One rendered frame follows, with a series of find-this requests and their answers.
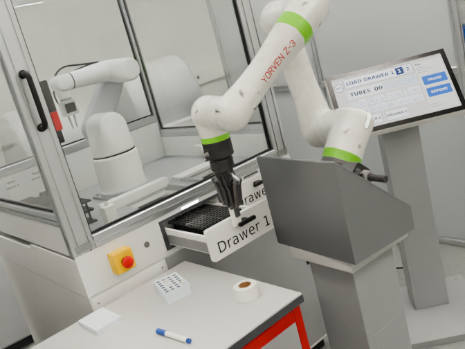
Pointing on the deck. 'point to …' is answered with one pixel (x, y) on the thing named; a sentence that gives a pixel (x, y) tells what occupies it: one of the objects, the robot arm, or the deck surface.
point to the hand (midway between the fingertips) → (235, 216)
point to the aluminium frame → (52, 179)
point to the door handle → (35, 100)
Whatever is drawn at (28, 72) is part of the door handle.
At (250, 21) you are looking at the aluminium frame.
